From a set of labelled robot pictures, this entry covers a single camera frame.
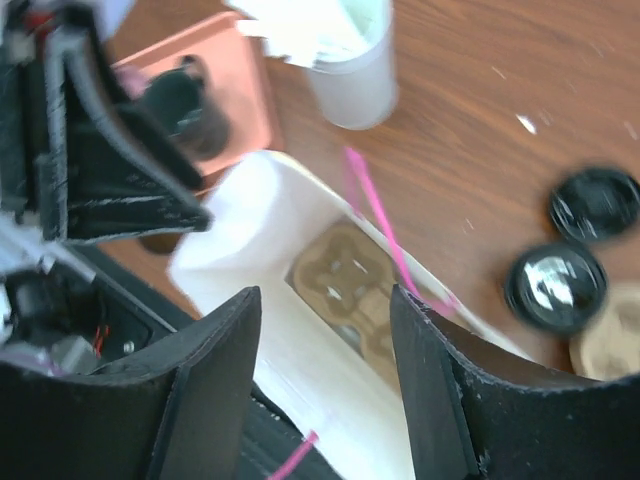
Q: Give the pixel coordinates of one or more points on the paper bag with pink handles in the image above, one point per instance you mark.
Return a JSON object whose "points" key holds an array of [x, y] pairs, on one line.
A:
{"points": [[267, 208]]}

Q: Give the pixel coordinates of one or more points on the brown pulp cup carrier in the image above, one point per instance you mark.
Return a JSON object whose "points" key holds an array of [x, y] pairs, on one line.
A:
{"points": [[608, 349], [346, 278]]}

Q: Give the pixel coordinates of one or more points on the salmon pink plastic tray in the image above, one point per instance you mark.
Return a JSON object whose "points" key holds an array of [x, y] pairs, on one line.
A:
{"points": [[240, 84]]}

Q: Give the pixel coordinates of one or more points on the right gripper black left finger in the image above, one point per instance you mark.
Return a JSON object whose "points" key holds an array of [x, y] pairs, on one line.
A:
{"points": [[173, 410]]}

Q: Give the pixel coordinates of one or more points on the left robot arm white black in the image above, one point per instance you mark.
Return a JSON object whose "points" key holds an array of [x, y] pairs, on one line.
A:
{"points": [[58, 315]]}

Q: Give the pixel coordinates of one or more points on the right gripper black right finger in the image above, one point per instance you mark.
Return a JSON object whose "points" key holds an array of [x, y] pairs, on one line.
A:
{"points": [[476, 411]]}

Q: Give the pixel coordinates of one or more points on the white cylindrical holder cup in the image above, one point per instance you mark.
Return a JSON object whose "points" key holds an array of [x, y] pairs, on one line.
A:
{"points": [[362, 92]]}

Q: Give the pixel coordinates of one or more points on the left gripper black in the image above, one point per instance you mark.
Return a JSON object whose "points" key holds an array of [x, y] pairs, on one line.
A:
{"points": [[76, 151]]}

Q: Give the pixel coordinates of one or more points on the black cup lid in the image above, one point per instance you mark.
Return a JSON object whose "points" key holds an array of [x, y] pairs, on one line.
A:
{"points": [[556, 287], [595, 204]]}

